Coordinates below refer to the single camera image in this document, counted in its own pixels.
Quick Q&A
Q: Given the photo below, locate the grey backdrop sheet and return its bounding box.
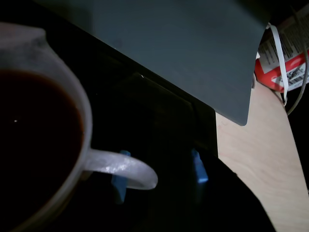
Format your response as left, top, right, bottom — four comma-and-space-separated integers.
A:
33, 0, 274, 127

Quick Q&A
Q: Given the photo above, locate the white flat cable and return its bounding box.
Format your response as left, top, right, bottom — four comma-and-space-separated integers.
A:
266, 22, 290, 106

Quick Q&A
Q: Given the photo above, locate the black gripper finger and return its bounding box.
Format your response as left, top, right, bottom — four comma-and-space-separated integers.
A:
183, 148, 276, 232
79, 149, 131, 232

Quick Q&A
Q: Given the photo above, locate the red and white carton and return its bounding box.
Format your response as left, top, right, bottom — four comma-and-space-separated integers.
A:
254, 0, 309, 93

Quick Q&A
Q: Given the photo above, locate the translucent pink kettle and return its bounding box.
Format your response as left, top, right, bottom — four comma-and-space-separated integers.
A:
0, 21, 159, 232

